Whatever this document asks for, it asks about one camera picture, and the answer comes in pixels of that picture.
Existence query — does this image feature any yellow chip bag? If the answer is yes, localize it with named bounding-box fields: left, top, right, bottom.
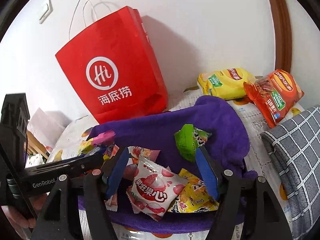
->
left=197, top=67, right=256, bottom=100

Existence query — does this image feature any grey checked cloth pink star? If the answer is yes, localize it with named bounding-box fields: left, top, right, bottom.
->
left=260, top=106, right=320, bottom=240

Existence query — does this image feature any white plastic bag red label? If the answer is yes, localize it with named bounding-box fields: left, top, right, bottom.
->
left=26, top=107, right=67, bottom=148

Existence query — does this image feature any fruit print tablecloth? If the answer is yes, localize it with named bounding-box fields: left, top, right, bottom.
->
left=46, top=87, right=305, bottom=240

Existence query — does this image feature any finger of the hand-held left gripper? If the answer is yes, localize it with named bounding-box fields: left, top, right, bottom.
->
left=25, top=153, right=104, bottom=178

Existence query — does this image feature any red paper bag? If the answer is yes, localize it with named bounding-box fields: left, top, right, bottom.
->
left=55, top=0, right=168, bottom=125

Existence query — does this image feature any brown wooden door frame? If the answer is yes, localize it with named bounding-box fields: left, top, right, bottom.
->
left=261, top=0, right=292, bottom=73

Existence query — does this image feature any wooden chair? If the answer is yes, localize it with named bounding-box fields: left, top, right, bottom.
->
left=25, top=130, right=49, bottom=159

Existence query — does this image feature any pink fruit print snack packet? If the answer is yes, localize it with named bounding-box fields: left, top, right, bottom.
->
left=127, top=146, right=161, bottom=167

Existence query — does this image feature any person's left hand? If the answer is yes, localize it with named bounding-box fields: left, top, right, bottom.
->
left=2, top=205, right=35, bottom=234

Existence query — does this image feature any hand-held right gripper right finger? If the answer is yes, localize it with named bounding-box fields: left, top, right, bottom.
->
left=195, top=145, right=293, bottom=240

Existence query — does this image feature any white light switch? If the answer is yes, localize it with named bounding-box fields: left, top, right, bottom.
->
left=39, top=1, right=54, bottom=23

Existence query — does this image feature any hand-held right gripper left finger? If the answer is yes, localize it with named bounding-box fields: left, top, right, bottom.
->
left=30, top=147, right=130, bottom=240

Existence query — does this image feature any green patterned snack packet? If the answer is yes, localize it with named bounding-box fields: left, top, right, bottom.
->
left=194, top=127, right=212, bottom=147

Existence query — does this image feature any purple plush cloth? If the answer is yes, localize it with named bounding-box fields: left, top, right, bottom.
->
left=77, top=95, right=258, bottom=233

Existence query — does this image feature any white pink snack packet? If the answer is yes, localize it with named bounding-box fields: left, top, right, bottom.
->
left=132, top=156, right=188, bottom=222

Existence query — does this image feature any green triangular snack packet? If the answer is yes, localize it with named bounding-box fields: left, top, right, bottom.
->
left=174, top=124, right=200, bottom=161

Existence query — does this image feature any orange chip bag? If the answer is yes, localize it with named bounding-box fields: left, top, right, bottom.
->
left=244, top=69, right=305, bottom=128

